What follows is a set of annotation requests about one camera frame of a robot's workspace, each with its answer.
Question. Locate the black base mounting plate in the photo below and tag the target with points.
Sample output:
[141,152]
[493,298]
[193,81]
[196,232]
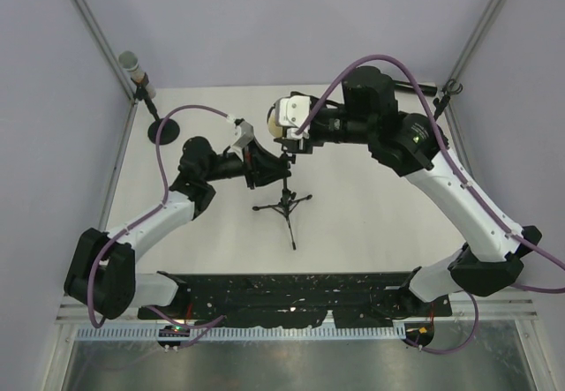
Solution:
[300,300]

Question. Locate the rear black round-base stand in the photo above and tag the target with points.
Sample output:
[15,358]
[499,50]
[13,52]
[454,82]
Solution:
[170,131]

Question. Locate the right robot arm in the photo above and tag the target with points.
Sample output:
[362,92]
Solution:
[491,257]

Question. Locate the grey microphone on stand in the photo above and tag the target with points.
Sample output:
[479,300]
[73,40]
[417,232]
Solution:
[130,63]

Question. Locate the black tripod stand with shockmount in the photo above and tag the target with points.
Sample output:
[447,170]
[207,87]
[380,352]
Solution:
[285,206]

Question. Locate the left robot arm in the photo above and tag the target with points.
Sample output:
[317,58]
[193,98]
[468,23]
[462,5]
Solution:
[103,275]

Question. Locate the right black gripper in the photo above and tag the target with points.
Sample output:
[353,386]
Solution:
[299,146]

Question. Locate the black round-base mic stand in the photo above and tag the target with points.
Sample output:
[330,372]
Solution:
[451,88]

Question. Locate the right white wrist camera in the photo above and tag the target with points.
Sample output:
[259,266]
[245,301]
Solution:
[290,114]

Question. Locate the cream condenser microphone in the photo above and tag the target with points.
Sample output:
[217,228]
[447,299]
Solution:
[275,130]

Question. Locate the white slotted cable duct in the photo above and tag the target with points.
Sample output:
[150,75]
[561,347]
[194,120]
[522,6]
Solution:
[162,333]

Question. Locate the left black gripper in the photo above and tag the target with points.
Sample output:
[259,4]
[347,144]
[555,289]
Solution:
[260,167]

